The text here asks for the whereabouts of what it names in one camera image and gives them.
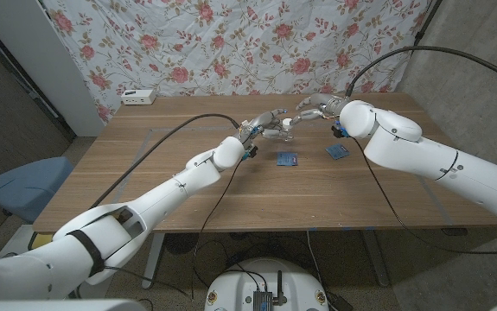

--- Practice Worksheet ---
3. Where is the yellow and black floor mat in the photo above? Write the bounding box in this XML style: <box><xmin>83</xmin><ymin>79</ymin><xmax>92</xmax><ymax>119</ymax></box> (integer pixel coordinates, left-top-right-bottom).
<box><xmin>27</xmin><ymin>232</ymin><xmax>59</xmax><ymax>251</ymax></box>

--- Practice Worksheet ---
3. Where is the black straight floor cable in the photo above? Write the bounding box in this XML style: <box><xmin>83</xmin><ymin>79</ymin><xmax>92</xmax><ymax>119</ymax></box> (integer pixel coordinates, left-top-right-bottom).
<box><xmin>306</xmin><ymin>230</ymin><xmax>334</xmax><ymax>299</ymax></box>

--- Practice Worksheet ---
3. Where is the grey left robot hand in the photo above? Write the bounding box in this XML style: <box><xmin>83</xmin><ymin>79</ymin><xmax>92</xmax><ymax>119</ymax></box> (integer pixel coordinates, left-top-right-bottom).
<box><xmin>238</xmin><ymin>107</ymin><xmax>295</xmax><ymax>146</ymax></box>

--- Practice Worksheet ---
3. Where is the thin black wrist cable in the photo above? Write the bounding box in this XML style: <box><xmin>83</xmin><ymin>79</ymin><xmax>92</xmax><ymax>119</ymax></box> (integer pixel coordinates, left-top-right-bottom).
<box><xmin>189</xmin><ymin>155</ymin><xmax>249</xmax><ymax>300</ymax></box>
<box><xmin>350</xmin><ymin>136</ymin><xmax>497</xmax><ymax>256</ymax></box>

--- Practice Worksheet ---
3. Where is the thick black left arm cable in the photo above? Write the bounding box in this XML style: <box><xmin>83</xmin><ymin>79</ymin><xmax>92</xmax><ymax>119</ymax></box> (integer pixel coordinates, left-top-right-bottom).
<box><xmin>90</xmin><ymin>112</ymin><xmax>241</xmax><ymax>209</ymax></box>

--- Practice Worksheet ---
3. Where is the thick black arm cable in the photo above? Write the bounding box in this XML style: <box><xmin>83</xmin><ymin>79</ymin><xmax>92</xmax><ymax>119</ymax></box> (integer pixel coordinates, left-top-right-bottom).
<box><xmin>345</xmin><ymin>45</ymin><xmax>497</xmax><ymax>98</ymax></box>
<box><xmin>90</xmin><ymin>112</ymin><xmax>241</xmax><ymax>209</ymax></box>

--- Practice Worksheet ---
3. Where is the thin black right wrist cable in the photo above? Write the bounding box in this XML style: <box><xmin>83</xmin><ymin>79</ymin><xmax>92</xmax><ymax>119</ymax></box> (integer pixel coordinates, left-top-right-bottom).
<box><xmin>350</xmin><ymin>136</ymin><xmax>497</xmax><ymax>256</ymax></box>

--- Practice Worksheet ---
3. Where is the floral backdrop cloth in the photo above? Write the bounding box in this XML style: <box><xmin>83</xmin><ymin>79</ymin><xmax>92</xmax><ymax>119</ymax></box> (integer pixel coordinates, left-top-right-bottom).
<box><xmin>40</xmin><ymin>0</ymin><xmax>430</xmax><ymax>124</ymax></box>

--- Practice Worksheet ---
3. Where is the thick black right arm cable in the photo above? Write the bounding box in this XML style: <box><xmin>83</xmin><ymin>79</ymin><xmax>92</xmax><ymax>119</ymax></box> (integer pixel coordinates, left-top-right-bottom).
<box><xmin>345</xmin><ymin>45</ymin><xmax>497</xmax><ymax>98</ymax></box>

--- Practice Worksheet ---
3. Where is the grey table leg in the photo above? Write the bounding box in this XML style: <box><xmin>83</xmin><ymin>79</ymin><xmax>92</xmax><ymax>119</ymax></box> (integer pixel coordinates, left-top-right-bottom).
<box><xmin>360</xmin><ymin>228</ymin><xmax>391</xmax><ymax>289</ymax></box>

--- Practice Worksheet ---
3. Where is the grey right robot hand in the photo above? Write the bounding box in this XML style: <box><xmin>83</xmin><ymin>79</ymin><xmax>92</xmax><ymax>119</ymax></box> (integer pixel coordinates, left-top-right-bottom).
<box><xmin>290</xmin><ymin>92</ymin><xmax>348</xmax><ymax>129</ymax></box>

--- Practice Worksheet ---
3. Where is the thin black left wrist cable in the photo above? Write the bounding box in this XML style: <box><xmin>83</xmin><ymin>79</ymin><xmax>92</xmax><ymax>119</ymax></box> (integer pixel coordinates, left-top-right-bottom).
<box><xmin>189</xmin><ymin>155</ymin><xmax>249</xmax><ymax>300</ymax></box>

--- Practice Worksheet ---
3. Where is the white wall panel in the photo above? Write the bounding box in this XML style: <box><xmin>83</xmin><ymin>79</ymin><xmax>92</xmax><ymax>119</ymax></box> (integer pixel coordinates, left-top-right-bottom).
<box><xmin>0</xmin><ymin>0</ymin><xmax>106</xmax><ymax>138</ymax></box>

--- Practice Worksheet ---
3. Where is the black backdrop stand pole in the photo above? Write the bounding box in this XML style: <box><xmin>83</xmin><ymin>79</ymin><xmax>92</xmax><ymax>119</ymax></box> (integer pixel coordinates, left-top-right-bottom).
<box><xmin>411</xmin><ymin>0</ymin><xmax>443</xmax><ymax>55</ymax></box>

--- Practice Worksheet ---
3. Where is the blue padded chair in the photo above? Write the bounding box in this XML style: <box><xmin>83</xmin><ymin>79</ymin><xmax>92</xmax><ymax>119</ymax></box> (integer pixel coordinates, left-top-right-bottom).
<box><xmin>0</xmin><ymin>155</ymin><xmax>75</xmax><ymax>225</ymax></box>

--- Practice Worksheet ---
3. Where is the white power strip box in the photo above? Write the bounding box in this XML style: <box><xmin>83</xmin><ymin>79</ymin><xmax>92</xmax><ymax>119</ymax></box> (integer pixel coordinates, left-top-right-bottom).
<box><xmin>120</xmin><ymin>88</ymin><xmax>157</xmax><ymax>106</ymax></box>

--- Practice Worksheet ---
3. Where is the black looped floor cable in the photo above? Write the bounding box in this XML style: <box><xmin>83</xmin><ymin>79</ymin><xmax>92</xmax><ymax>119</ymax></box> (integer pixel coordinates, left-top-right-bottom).
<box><xmin>191</xmin><ymin>238</ymin><xmax>232</xmax><ymax>289</ymax></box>

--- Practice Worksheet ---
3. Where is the white table leg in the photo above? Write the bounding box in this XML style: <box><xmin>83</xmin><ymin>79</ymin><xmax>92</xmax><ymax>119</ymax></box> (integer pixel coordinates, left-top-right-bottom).
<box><xmin>141</xmin><ymin>232</ymin><xmax>166</xmax><ymax>290</ymax></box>

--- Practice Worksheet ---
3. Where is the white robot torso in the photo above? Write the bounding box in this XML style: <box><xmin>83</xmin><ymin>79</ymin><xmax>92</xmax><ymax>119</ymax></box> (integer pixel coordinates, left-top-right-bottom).
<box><xmin>204</xmin><ymin>257</ymin><xmax>330</xmax><ymax>311</ymax></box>

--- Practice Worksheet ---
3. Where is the blue sugar packet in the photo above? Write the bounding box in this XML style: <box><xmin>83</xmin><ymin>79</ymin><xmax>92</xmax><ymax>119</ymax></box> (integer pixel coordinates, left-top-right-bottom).
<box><xmin>276</xmin><ymin>151</ymin><xmax>299</xmax><ymax>167</ymax></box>
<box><xmin>324</xmin><ymin>143</ymin><xmax>351</xmax><ymax>161</ymax></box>

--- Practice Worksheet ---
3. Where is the black computer box with antenna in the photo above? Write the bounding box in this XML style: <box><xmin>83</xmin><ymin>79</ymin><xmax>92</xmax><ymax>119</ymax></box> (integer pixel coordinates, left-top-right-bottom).
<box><xmin>253</xmin><ymin>270</ymin><xmax>287</xmax><ymax>311</ymax></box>

